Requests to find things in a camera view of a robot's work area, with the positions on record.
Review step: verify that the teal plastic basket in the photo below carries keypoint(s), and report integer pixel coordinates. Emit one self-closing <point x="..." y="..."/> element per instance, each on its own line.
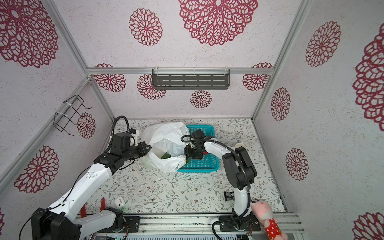
<point x="209" y="163"/>

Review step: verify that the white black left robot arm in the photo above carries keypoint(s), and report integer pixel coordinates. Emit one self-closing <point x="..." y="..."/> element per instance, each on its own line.
<point x="60" y="222"/>

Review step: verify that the grey wall shelf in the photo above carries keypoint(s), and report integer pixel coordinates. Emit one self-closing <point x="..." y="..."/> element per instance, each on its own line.
<point x="191" y="80"/>

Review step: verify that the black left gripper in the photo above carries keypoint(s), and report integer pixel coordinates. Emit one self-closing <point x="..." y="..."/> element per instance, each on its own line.
<point x="143" y="151"/>

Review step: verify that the white plastic bag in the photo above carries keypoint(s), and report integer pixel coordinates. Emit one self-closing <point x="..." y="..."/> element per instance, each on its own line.
<point x="165" y="138"/>

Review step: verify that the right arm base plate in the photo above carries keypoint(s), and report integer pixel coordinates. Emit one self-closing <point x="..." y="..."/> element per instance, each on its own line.
<point x="248" y="224"/>

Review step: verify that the lime green fruit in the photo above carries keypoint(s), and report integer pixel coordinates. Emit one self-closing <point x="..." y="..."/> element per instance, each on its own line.
<point x="166" y="156"/>

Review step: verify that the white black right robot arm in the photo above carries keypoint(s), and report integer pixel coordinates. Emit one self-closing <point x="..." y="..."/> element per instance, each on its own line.
<point x="239" y="167"/>

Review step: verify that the white cup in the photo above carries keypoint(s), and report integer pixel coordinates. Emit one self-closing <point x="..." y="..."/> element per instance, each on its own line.
<point x="240" y="145"/>

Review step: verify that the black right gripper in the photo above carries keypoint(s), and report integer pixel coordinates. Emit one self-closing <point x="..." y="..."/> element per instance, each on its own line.
<point x="188" y="152"/>

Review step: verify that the red handled tool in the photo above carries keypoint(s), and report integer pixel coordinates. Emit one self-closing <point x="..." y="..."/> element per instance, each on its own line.
<point x="86" y="209"/>

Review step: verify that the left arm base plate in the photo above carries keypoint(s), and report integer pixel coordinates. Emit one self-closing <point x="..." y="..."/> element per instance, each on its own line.
<point x="130" y="225"/>

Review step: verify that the white small adapter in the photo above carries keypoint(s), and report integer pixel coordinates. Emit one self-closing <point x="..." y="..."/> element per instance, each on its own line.
<point x="120" y="202"/>

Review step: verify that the small black packet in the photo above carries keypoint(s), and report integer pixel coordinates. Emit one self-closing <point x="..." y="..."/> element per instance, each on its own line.
<point x="229" y="196"/>

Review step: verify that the pink plush toy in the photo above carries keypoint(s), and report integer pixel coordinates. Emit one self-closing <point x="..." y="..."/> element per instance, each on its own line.
<point x="264" y="214"/>

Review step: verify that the black wire wall rack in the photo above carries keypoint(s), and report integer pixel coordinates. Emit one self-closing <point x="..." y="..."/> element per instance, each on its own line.
<point x="65" y="117"/>

